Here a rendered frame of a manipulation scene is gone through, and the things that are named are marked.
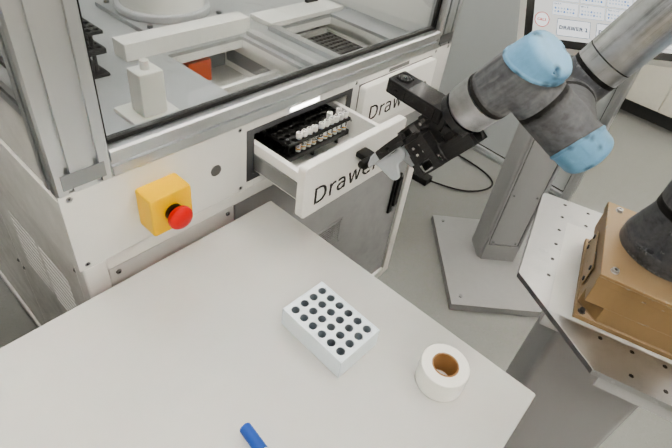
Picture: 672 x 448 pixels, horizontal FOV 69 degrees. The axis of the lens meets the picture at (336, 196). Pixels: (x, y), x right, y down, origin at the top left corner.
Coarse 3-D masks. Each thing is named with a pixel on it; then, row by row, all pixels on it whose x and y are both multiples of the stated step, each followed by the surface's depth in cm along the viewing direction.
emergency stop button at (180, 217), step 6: (174, 210) 73; (180, 210) 74; (186, 210) 74; (174, 216) 73; (180, 216) 74; (186, 216) 75; (168, 222) 74; (174, 222) 73; (180, 222) 74; (186, 222) 75; (174, 228) 74; (180, 228) 75
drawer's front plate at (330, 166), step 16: (384, 128) 93; (400, 128) 98; (352, 144) 87; (368, 144) 91; (384, 144) 96; (320, 160) 82; (336, 160) 85; (352, 160) 90; (304, 176) 80; (320, 176) 84; (336, 176) 88; (368, 176) 98; (304, 192) 83; (320, 192) 87; (336, 192) 91; (304, 208) 85
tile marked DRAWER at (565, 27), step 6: (558, 18) 131; (558, 24) 131; (564, 24) 131; (570, 24) 131; (576, 24) 131; (582, 24) 131; (588, 24) 132; (558, 30) 131; (564, 30) 131; (570, 30) 131; (576, 30) 131; (582, 30) 131; (588, 30) 131; (564, 36) 131; (570, 36) 131; (576, 36) 131; (582, 36) 131; (588, 36) 131
